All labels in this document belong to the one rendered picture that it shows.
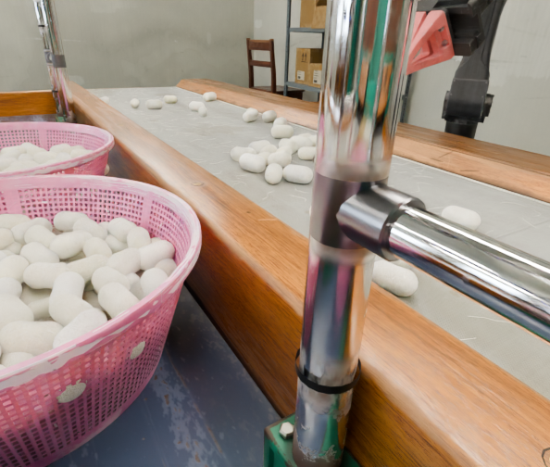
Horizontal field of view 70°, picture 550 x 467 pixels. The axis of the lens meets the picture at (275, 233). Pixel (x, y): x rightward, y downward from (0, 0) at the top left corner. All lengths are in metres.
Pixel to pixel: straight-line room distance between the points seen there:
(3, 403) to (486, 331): 0.24
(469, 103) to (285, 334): 0.74
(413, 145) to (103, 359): 0.51
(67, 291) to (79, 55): 4.64
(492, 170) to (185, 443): 0.45
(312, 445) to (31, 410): 0.12
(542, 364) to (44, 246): 0.34
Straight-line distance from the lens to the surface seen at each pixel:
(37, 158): 0.59
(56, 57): 0.90
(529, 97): 2.71
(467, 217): 0.38
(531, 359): 0.26
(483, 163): 0.55
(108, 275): 0.28
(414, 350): 0.19
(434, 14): 0.60
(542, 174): 0.53
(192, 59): 5.10
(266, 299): 0.23
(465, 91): 0.90
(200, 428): 0.27
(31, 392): 0.21
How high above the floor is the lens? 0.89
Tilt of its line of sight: 26 degrees down
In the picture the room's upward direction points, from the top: 2 degrees clockwise
